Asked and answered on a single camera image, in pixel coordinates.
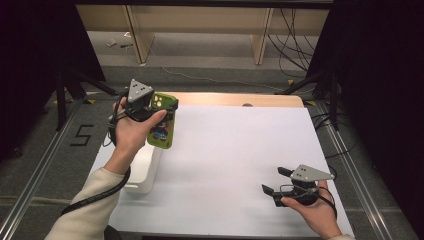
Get white table sheet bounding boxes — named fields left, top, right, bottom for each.
left=89, top=104, right=355, bottom=238

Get bundle of black hanging cables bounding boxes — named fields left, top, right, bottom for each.
left=267, top=8, right=316, bottom=80

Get white plastic bin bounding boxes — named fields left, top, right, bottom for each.
left=123, top=141, right=164, bottom=196

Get black floor cables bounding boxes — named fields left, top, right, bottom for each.
left=310, top=111, right=360, bottom=181

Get black metal stand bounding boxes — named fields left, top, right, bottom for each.
left=274, top=68, right=342, bottom=132
left=53, top=68, right=126, bottom=132

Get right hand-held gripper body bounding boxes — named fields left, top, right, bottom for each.
left=272, top=164, right=336, bottom=208

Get hand-held gripper cable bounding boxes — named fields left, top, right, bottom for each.
left=60, top=90, right=132, bottom=216
left=279, top=184, right=338, bottom=220

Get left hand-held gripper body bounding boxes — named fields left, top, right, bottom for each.
left=123, top=78, right=160, bottom=123

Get right hand-held gripper cable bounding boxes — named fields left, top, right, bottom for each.
left=279, top=184, right=338, bottom=220

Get left hand-held gripper cable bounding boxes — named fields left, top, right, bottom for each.
left=60, top=90, right=132, bottom=216

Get green cartoon phone case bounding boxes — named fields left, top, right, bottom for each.
left=146, top=92, right=180, bottom=150

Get person's left hand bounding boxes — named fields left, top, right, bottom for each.
left=111, top=97, right=168, bottom=162

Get person's right hand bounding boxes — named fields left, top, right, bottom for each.
left=281, top=180, right=339, bottom=235

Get dark curtain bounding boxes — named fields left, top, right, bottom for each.
left=305, top=0, right=424, bottom=232
left=0, top=0, right=107, bottom=162

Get wooden shelf unit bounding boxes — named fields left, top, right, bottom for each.
left=75, top=3, right=331, bottom=66

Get dark round object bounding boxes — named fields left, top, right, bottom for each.
left=103, top=224, right=124, bottom=240

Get aluminium floor rail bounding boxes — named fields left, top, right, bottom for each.
left=315, top=100, right=395, bottom=240
left=0, top=99, right=83, bottom=240

